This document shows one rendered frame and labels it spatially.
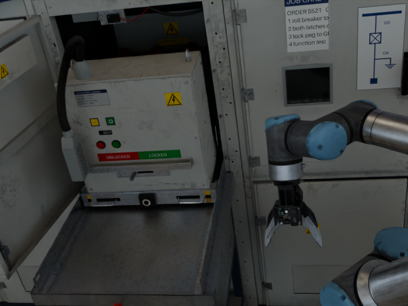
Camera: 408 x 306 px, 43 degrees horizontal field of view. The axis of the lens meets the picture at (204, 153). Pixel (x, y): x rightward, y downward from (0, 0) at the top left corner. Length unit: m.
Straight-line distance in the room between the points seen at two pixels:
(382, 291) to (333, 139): 0.36
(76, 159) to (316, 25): 0.95
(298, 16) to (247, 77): 0.29
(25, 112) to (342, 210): 1.33
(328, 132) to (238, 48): 0.78
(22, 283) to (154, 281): 1.32
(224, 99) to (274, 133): 0.71
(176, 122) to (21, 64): 0.59
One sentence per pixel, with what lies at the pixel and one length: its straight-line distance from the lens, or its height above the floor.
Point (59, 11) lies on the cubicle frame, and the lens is 2.03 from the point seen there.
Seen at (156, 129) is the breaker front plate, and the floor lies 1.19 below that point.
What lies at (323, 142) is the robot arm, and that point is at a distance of 1.22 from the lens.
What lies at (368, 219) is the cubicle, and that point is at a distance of 2.30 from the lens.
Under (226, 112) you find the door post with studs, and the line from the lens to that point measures 2.02.
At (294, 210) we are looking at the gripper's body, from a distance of 1.36.
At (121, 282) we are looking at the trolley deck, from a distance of 1.77.
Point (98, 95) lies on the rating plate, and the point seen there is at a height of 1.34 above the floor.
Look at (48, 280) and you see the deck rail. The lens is 1.87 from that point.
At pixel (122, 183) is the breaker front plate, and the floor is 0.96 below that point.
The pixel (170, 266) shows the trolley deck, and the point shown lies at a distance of 1.78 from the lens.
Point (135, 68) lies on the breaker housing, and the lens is 1.87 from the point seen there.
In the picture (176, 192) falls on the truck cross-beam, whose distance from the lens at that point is 1.97.
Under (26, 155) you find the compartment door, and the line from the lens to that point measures 2.01.
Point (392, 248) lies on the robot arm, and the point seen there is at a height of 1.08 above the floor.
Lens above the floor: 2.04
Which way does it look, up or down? 31 degrees down
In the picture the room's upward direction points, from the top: 9 degrees counter-clockwise
